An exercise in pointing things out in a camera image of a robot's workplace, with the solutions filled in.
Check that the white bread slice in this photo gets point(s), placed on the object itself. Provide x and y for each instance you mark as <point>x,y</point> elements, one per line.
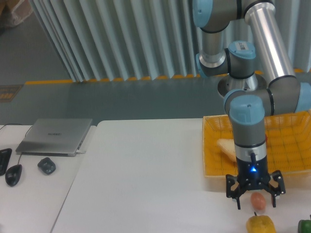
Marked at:
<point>227,146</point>

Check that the green bell pepper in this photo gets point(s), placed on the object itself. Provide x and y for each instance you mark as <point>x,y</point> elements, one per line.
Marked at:
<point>304,226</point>

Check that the black computer mouse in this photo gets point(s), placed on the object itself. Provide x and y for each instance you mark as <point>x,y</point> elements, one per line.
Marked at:
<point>13,175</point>

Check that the yellow bell pepper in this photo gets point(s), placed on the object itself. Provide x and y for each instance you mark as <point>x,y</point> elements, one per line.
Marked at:
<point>260,224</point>

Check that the grey folding partition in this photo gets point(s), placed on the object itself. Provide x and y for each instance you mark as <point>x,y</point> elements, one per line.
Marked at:
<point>111,39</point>

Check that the cardboard box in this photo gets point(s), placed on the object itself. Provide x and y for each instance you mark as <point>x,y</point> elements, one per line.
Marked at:
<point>14,12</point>

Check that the silver laptop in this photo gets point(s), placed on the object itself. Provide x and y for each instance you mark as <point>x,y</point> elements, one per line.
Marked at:
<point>55,136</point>

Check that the brown egg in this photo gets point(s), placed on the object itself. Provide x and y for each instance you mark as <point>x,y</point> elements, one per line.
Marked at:
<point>258,201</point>

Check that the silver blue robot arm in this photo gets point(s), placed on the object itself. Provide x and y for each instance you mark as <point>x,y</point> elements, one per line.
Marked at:
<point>247,108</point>

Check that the black keyboard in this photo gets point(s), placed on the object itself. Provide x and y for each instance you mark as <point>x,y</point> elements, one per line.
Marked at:
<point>5,156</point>

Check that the dark grey small case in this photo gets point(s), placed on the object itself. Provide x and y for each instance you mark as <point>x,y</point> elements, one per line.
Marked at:
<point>47,166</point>

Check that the yellow woven basket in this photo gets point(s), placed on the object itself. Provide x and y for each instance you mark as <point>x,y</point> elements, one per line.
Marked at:
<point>288,144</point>

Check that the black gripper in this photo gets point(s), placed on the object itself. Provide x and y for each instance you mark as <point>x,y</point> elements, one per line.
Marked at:
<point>254,176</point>

